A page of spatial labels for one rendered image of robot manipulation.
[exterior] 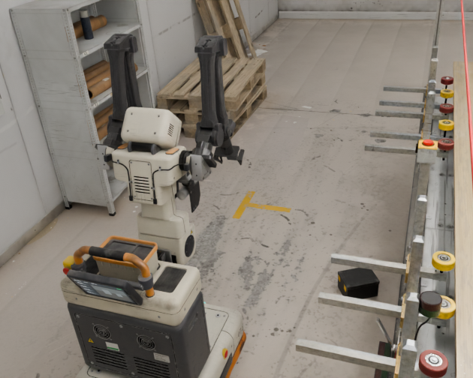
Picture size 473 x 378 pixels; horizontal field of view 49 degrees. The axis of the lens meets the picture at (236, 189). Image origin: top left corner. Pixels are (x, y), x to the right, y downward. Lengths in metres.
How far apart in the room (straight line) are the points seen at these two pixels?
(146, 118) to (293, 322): 1.50
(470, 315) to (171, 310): 1.04
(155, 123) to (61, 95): 1.77
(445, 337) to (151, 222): 1.29
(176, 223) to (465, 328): 1.20
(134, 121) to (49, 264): 1.85
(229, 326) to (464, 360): 1.26
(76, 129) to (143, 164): 1.78
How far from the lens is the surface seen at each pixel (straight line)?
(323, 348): 1.75
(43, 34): 3.71
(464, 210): 2.38
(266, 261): 3.43
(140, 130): 2.13
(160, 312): 2.05
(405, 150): 2.95
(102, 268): 2.15
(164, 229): 2.31
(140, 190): 2.18
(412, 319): 1.63
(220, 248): 3.57
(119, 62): 2.32
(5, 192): 3.84
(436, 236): 2.68
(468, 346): 1.78
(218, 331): 2.61
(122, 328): 2.24
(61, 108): 3.86
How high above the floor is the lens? 2.16
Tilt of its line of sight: 31 degrees down
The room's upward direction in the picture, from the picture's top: 5 degrees counter-clockwise
